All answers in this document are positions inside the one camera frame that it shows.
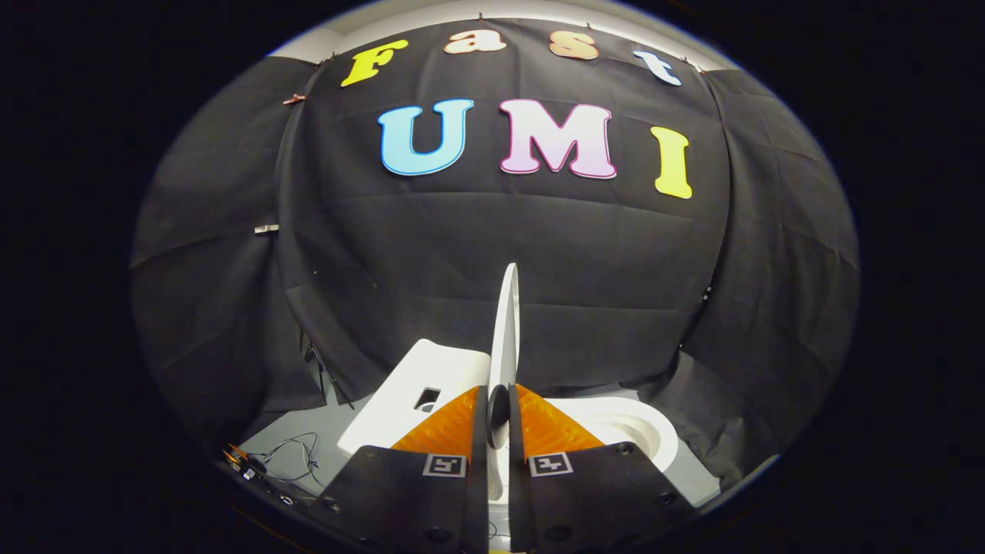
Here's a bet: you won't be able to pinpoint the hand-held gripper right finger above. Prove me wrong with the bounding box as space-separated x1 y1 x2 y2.
508 382 697 554

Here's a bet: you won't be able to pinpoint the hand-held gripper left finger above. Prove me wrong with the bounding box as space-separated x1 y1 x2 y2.
312 385 491 554

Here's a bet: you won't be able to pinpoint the black round lid tab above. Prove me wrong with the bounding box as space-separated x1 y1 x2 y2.
486 384 512 452

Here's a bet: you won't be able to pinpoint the white toilet lid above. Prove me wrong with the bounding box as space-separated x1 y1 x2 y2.
489 263 522 501

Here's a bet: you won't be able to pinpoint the white toilet body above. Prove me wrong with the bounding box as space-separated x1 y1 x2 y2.
339 339 679 505

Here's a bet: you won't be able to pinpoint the black backdrop cloth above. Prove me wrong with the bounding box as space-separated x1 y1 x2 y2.
129 17 860 489

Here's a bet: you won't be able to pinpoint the thin black floor cables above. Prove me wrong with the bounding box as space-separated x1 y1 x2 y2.
260 432 326 490

